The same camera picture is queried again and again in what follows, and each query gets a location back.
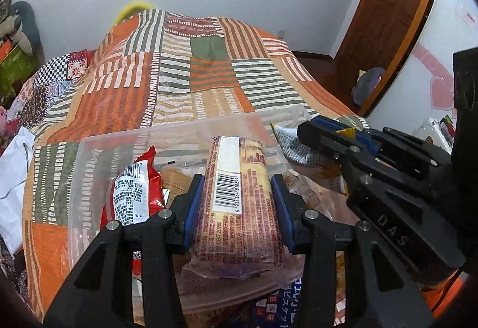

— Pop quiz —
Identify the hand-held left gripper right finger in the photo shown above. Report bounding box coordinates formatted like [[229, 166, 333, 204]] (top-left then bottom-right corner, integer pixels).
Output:
[[271, 174, 436, 328]]

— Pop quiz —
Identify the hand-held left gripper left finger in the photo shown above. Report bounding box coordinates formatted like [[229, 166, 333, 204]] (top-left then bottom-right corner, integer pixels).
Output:
[[44, 174, 206, 328]]

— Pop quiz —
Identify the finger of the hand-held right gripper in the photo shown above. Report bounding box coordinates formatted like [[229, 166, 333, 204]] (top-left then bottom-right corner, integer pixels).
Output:
[[297, 121, 378, 198], [310, 116, 451, 168]]

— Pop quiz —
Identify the reddish brown biscuit packet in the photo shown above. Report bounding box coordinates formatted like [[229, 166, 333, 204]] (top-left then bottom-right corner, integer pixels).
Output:
[[182, 135, 299, 299]]

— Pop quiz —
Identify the red snack packet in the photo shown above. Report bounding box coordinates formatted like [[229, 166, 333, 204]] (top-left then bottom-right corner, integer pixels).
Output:
[[102, 147, 167, 228]]

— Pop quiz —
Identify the blue snack bag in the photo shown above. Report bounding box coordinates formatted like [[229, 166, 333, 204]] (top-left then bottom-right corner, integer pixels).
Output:
[[252, 277, 310, 328]]

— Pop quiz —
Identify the clear plastic container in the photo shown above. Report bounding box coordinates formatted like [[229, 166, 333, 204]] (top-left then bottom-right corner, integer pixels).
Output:
[[67, 106, 352, 314]]

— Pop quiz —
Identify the grey purple bag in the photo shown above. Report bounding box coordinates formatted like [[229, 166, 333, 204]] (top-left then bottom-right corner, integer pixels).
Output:
[[351, 67, 387, 107]]

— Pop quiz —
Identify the white plastic item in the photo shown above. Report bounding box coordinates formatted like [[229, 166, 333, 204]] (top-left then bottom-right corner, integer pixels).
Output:
[[414, 117, 454, 153]]

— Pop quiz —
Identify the white heart-print wardrobe door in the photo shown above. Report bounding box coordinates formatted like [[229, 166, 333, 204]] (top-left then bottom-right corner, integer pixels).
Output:
[[368, 0, 478, 149]]

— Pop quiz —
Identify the brown wooden door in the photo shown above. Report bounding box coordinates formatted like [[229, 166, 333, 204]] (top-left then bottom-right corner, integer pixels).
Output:
[[334, 0, 439, 115]]

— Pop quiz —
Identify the striped orange patchwork quilt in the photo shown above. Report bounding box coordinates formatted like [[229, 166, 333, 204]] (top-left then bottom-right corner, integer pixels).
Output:
[[20, 8, 370, 317]]

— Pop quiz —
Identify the white plastic bag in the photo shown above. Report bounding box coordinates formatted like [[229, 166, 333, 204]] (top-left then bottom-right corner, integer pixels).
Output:
[[0, 126, 37, 256]]

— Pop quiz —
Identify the checkered floral patchwork quilt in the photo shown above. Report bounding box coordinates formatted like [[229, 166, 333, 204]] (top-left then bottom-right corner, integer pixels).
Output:
[[0, 49, 98, 134]]

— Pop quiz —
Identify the yellow foam tube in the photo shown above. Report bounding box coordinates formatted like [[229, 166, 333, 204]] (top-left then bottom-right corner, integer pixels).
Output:
[[113, 0, 157, 30]]

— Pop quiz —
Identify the orange cardboard box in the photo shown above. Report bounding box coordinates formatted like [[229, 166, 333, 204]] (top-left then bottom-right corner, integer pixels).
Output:
[[0, 40, 19, 63]]

